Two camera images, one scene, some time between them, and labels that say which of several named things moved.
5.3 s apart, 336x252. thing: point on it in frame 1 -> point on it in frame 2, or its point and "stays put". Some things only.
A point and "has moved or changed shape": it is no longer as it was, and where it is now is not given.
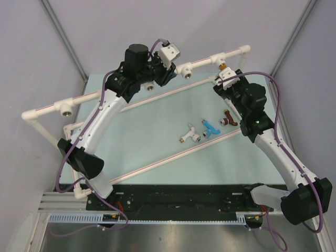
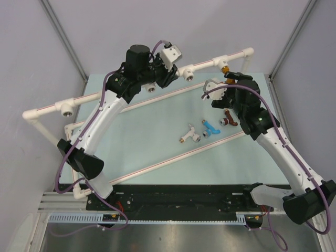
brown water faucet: x=229 y=120 stays put
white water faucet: x=196 y=137 stays put
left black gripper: x=168 y=75 stays put
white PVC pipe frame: x=64 y=105 has moved or changed shape
